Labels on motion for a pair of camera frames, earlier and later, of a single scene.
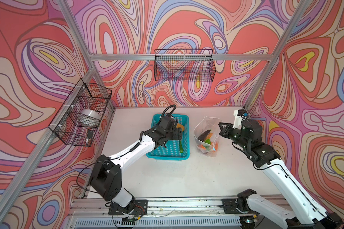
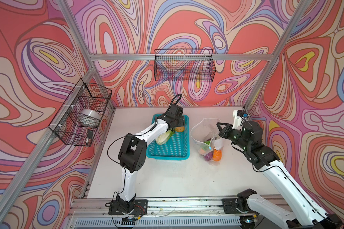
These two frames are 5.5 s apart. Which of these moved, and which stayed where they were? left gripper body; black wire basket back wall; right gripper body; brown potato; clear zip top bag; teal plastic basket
Moved: left gripper body; clear zip top bag
Stayed: right gripper body; brown potato; teal plastic basket; black wire basket back wall
